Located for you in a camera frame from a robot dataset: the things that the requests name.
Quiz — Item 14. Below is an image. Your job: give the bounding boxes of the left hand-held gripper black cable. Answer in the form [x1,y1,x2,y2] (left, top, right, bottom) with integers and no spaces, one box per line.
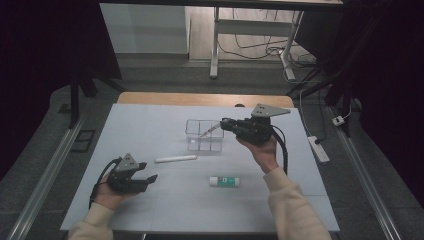
[88,157,123,209]

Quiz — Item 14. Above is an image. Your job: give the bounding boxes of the right hand-held gripper black cable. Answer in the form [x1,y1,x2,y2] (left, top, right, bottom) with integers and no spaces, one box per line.
[270,124,289,176]

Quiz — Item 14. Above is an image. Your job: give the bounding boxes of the aluminium rail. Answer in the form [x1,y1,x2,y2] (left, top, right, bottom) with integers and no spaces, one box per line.
[6,116,86,240]
[328,106,403,240]

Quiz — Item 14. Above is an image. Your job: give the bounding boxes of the white and green glue stick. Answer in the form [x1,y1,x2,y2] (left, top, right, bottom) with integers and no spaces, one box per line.
[208,176,241,188]

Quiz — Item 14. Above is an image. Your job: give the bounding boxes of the person's left hand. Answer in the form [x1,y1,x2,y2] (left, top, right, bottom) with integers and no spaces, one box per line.
[94,178,138,211]

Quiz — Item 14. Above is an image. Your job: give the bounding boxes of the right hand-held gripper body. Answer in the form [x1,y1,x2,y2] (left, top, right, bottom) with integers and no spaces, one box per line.
[233,103,292,147]

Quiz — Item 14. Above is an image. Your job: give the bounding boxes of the white cabinet panel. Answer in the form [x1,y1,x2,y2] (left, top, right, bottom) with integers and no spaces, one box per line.
[99,3,191,55]

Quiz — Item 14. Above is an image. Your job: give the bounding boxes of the person's right hand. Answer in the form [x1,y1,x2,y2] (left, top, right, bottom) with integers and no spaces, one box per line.
[235,135,279,174]

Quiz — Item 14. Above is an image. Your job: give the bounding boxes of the hand-held gripper black cable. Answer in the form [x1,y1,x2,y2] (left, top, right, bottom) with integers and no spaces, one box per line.
[270,124,289,176]
[88,157,123,209]

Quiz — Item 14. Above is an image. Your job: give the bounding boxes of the white paper sheet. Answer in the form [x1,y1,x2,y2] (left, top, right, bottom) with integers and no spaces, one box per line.
[59,103,341,233]

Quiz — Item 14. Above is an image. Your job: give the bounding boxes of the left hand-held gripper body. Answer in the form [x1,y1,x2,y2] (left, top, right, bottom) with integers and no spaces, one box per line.
[106,153,149,194]

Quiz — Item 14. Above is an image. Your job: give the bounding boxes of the white pen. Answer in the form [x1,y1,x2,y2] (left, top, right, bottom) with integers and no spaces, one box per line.
[154,154,198,164]

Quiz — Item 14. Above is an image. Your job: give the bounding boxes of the black tripod stand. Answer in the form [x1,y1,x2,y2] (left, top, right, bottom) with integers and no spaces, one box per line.
[68,63,126,129]

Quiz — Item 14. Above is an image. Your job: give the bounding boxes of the black floor frame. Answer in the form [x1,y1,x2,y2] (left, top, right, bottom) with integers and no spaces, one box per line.
[70,129,97,154]

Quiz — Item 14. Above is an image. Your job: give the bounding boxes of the white power strip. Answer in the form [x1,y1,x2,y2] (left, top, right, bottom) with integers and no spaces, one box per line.
[307,135,331,164]

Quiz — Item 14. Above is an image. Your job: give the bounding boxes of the white desk frame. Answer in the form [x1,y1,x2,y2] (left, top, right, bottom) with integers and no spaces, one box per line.
[209,6,305,81]

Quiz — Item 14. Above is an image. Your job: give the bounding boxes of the clear plastic organizer box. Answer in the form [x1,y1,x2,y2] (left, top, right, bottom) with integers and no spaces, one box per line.
[185,118,225,153]

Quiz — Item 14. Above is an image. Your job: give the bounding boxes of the black metal stand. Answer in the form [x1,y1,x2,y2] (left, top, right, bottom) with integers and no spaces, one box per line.
[286,13,355,138]

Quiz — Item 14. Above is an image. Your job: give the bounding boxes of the tangled black floor cables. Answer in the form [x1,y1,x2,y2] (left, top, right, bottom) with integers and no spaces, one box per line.
[218,8,318,68]

